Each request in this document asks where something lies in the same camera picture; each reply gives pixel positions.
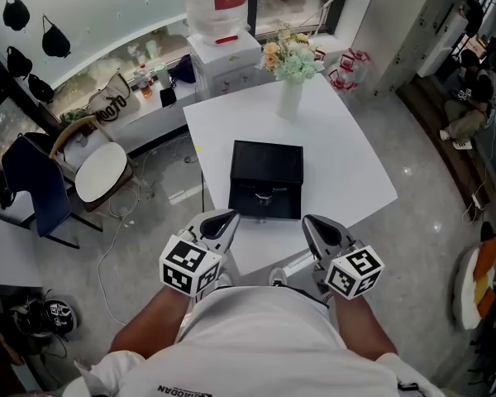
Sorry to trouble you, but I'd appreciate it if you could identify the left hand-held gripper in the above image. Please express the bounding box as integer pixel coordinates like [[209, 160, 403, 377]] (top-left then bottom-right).
[[160, 208, 240, 304]]

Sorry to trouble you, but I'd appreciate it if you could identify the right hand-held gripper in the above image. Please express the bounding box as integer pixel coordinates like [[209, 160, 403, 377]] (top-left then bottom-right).
[[301, 215, 385, 301]]

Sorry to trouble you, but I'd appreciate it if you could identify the black box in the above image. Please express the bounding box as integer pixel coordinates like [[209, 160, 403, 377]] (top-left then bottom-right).
[[227, 139, 305, 225]]

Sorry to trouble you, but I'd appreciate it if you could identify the person's right forearm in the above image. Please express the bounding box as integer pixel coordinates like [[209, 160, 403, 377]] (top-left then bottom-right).
[[332, 294, 398, 361]]

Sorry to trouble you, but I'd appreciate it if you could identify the person's left forearm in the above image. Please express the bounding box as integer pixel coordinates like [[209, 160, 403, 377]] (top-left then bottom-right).
[[109, 283, 199, 359]]

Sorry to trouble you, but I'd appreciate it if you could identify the person's right white shoe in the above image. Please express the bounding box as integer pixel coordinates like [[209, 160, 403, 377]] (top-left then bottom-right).
[[268, 265, 289, 287]]

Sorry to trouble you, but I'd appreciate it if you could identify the white table with black legs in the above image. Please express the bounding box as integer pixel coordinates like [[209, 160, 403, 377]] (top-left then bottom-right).
[[182, 72, 398, 279]]

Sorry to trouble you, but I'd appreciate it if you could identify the white window bench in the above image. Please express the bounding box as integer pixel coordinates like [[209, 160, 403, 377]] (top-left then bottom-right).
[[0, 80, 199, 227]]

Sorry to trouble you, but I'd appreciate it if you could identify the person's white t-shirt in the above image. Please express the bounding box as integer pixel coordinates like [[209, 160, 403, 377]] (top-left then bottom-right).
[[76, 285, 439, 397]]

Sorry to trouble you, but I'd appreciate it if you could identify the wooden chair white seat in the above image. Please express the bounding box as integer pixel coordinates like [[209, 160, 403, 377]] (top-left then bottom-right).
[[49, 113, 141, 213]]

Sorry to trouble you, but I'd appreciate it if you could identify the white vase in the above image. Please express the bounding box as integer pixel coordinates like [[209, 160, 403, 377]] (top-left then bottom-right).
[[276, 79, 303, 120]]

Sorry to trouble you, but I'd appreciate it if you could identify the amber drink jar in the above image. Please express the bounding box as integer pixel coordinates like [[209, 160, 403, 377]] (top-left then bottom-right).
[[132, 68, 155, 100]]

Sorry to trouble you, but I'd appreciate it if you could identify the dark purple bag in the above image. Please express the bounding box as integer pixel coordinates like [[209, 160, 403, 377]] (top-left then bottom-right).
[[169, 54, 198, 84]]

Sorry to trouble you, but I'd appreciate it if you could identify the pale green tumbler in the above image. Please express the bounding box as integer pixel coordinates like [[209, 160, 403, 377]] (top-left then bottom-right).
[[153, 62, 171, 90]]

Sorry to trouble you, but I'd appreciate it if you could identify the white and orange cushion seat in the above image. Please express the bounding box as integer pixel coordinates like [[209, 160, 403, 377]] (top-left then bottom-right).
[[452, 233, 496, 330]]

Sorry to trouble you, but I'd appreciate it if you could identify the beige tote bag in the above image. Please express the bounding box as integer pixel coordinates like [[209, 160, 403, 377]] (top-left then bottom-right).
[[86, 71, 141, 123]]

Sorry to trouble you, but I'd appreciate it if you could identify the pastel flower bouquet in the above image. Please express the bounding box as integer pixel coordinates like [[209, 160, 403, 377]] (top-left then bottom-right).
[[260, 25, 326, 85]]

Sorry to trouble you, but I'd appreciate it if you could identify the blue chair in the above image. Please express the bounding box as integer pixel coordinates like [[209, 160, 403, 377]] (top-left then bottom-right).
[[1, 134, 104, 250]]

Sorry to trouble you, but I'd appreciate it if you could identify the black tray with grippers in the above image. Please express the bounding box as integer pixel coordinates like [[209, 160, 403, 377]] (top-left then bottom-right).
[[10, 298, 78, 338]]

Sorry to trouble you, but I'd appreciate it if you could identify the white locker cabinet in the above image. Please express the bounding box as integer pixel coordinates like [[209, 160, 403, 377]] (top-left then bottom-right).
[[351, 0, 468, 98]]

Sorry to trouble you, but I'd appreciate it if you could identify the black bag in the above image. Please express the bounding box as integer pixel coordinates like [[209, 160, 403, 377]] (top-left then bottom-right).
[[0, 171, 17, 210]]

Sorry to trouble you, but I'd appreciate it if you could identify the black cap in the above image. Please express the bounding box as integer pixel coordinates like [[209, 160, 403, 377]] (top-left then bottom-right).
[[41, 14, 72, 59], [6, 45, 33, 78], [2, 0, 31, 31], [27, 73, 55, 103]]

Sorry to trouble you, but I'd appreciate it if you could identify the white floor cable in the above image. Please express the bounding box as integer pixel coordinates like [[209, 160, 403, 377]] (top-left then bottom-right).
[[95, 184, 141, 327]]

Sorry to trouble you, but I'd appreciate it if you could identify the clear jug red handle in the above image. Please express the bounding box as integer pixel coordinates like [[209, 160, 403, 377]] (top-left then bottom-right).
[[346, 48, 373, 74], [328, 68, 357, 94]]

